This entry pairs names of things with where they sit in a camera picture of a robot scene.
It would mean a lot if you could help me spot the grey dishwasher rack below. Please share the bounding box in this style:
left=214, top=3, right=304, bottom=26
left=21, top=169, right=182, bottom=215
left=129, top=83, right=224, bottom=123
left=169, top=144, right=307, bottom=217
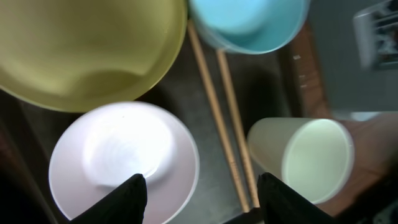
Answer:
left=353, top=0, right=397, bottom=70

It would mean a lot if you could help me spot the white bowl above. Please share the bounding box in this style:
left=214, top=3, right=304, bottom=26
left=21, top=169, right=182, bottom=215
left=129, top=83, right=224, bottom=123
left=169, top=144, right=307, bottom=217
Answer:
left=49, top=101, right=200, bottom=223

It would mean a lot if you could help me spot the yellow plate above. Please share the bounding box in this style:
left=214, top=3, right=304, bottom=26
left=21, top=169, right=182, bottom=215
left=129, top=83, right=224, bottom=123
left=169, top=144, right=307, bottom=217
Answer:
left=1, top=0, right=188, bottom=112

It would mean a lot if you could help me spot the pale green cup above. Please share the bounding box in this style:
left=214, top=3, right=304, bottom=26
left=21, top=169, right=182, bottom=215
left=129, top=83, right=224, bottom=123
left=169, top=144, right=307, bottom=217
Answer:
left=247, top=118, right=354, bottom=204

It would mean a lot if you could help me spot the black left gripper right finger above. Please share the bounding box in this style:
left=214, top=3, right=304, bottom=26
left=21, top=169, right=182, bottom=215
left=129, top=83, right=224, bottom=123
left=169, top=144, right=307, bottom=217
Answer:
left=257, top=172, right=337, bottom=224

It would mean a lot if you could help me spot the wooden chopstick left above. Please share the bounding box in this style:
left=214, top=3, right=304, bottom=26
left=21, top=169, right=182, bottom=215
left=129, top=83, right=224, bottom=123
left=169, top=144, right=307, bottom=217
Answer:
left=187, top=19, right=251, bottom=213

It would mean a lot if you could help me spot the wooden chopstick right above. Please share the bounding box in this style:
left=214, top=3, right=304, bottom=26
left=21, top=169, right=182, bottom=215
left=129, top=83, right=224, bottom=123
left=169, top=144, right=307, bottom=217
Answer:
left=216, top=50, right=260, bottom=208

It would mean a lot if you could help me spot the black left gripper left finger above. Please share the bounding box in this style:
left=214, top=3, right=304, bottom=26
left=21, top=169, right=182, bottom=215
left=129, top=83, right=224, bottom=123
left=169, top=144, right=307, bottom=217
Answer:
left=70, top=174, right=147, bottom=224

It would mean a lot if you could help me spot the wooden chopstick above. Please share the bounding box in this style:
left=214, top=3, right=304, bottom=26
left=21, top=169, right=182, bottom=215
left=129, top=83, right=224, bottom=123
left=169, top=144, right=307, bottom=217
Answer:
left=187, top=19, right=251, bottom=213
left=216, top=50, right=260, bottom=208

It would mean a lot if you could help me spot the light blue bowl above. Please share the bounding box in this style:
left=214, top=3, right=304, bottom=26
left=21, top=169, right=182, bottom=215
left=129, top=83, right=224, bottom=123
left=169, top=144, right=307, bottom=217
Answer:
left=188, top=0, right=311, bottom=55

